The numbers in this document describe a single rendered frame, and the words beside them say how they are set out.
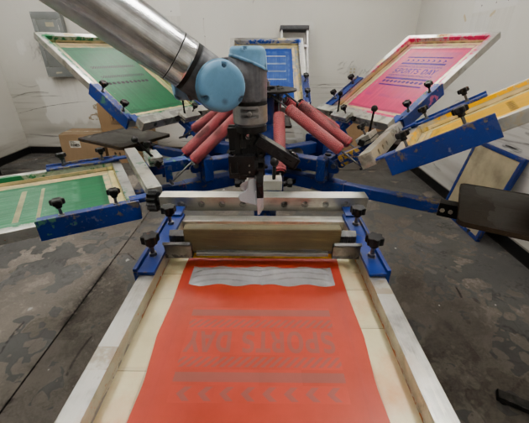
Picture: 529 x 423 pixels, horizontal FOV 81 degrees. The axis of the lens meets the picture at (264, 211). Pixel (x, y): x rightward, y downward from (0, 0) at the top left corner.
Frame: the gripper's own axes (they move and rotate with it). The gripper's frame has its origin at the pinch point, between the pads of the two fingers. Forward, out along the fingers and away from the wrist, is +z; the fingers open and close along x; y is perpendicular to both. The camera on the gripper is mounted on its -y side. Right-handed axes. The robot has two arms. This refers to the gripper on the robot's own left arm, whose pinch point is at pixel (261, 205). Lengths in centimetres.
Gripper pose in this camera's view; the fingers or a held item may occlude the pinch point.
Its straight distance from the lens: 77.7
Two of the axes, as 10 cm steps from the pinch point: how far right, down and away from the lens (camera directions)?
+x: 0.0, 4.6, -8.9
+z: 0.1, 8.9, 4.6
